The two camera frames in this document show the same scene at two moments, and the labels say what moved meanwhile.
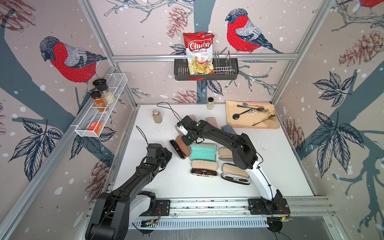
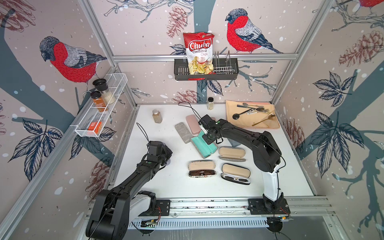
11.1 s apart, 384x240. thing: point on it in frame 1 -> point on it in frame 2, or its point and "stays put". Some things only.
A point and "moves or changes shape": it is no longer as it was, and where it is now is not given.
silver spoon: [246, 104] stays put
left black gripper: [168, 153] stays put
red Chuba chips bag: [199, 47] stays put
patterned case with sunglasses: [204, 168] stays put
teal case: [206, 153] moves or changes shape
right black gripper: [187, 143] -> [208, 142]
